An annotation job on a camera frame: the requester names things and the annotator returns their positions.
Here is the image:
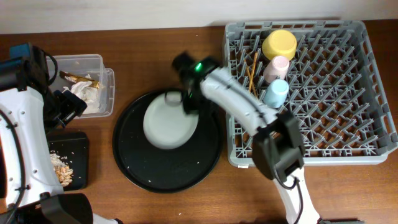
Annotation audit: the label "wooden chopstick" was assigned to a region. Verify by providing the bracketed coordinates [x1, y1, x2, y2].
[249, 52, 258, 96]
[246, 59, 258, 98]

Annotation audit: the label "gold coffee sachet wrapper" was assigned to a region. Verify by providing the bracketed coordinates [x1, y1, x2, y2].
[59, 71, 100, 89]

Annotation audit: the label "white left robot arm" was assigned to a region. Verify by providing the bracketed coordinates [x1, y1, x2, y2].
[1, 43, 120, 223]

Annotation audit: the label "food scraps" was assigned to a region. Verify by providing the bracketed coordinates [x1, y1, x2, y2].
[50, 153, 73, 187]

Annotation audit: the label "white tissue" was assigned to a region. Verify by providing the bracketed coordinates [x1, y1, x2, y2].
[63, 81, 100, 114]

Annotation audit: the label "black rectangular waste bin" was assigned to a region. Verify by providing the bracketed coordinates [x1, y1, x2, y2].
[47, 132, 90, 191]

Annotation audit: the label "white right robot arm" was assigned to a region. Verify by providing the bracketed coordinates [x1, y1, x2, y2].
[172, 52, 323, 223]

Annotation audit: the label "grey dishwasher rack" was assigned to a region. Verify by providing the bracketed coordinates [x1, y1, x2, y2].
[223, 21, 397, 166]

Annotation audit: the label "clear plastic waste bin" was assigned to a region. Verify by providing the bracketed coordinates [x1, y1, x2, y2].
[50, 54, 115, 119]

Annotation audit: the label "yellow bowl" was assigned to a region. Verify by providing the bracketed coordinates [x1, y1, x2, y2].
[262, 29, 297, 60]

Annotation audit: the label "round black tray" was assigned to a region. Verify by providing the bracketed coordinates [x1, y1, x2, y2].
[113, 89, 223, 194]

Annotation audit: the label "pink cup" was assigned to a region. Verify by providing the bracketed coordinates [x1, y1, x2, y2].
[263, 55, 290, 84]

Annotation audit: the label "grey plate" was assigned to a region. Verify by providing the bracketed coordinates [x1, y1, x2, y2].
[143, 91, 199, 150]

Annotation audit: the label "light blue cup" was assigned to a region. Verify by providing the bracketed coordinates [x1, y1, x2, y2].
[263, 79, 289, 108]

